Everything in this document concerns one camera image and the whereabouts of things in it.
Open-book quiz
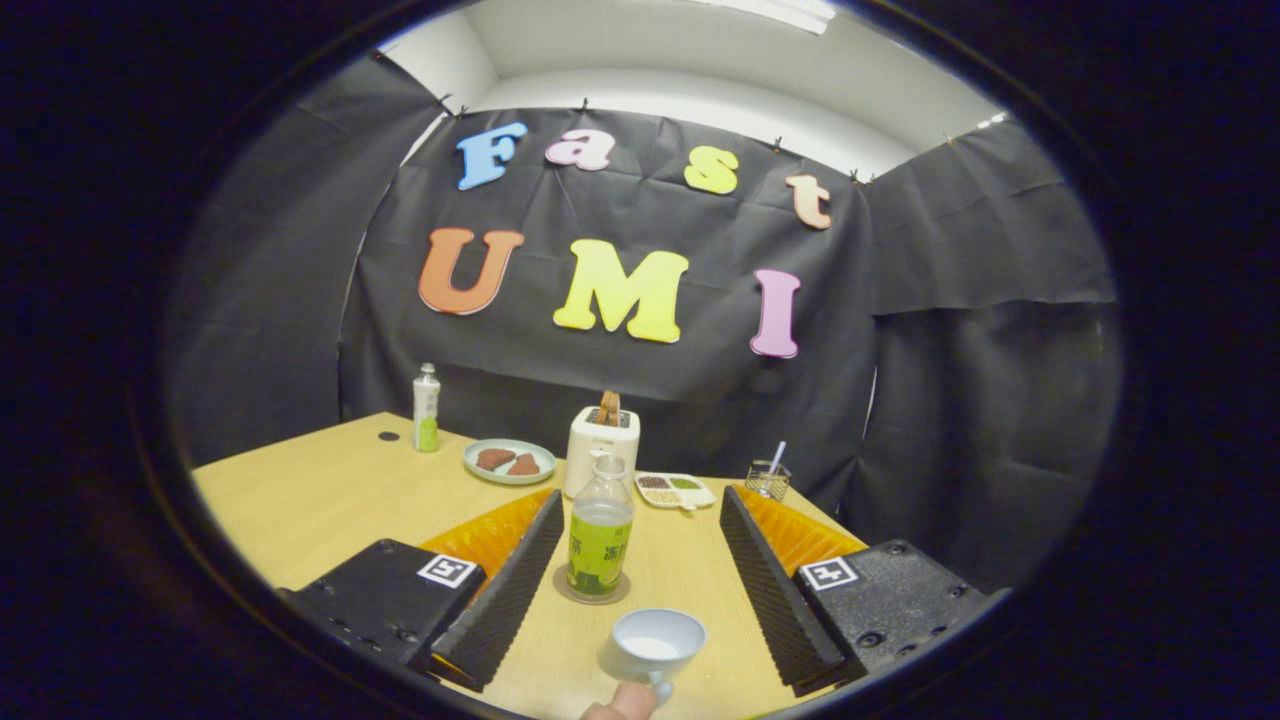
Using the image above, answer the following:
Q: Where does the black backdrop cloth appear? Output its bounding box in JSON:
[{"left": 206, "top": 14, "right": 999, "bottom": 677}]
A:
[{"left": 165, "top": 50, "right": 1121, "bottom": 601}]

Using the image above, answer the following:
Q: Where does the pale green plate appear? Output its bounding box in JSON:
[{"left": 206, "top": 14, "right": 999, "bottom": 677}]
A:
[{"left": 462, "top": 438, "right": 557, "bottom": 487}]

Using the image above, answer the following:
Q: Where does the ceiling light panel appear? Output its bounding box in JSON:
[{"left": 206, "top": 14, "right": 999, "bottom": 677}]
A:
[{"left": 690, "top": 0, "right": 836, "bottom": 36}]

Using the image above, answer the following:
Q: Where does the round brown coaster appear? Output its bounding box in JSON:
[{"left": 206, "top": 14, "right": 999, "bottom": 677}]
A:
[{"left": 552, "top": 565, "right": 632, "bottom": 607}]

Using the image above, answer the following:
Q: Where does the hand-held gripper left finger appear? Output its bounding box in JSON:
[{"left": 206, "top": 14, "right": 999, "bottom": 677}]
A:
[{"left": 278, "top": 488, "right": 567, "bottom": 693}]

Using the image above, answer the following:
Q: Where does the wire mesh holder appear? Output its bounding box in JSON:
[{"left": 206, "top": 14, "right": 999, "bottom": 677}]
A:
[{"left": 745, "top": 460, "right": 793, "bottom": 501}]

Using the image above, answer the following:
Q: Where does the clear juice bottle green label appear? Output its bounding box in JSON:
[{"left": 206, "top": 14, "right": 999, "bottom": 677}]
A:
[{"left": 566, "top": 452, "right": 635, "bottom": 601}]

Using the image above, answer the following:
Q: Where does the pale blue cup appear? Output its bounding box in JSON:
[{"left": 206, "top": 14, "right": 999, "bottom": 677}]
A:
[{"left": 598, "top": 608, "right": 708, "bottom": 706}]

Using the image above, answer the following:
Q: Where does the white divided snack tray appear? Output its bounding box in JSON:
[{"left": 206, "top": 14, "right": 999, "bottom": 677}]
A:
[{"left": 635, "top": 472, "right": 717, "bottom": 512}]

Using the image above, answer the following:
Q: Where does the wooden table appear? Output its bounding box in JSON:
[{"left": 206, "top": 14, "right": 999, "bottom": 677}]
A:
[{"left": 192, "top": 412, "right": 871, "bottom": 720}]

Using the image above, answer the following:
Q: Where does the capped white green bottle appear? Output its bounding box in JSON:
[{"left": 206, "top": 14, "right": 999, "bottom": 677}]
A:
[{"left": 413, "top": 362, "right": 442, "bottom": 454}]

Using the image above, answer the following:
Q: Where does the white toaster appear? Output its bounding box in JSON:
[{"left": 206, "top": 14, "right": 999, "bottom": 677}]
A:
[{"left": 563, "top": 405, "right": 642, "bottom": 499}]

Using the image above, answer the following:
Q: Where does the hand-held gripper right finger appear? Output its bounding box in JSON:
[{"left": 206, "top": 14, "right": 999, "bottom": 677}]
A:
[{"left": 720, "top": 485, "right": 1011, "bottom": 698}]

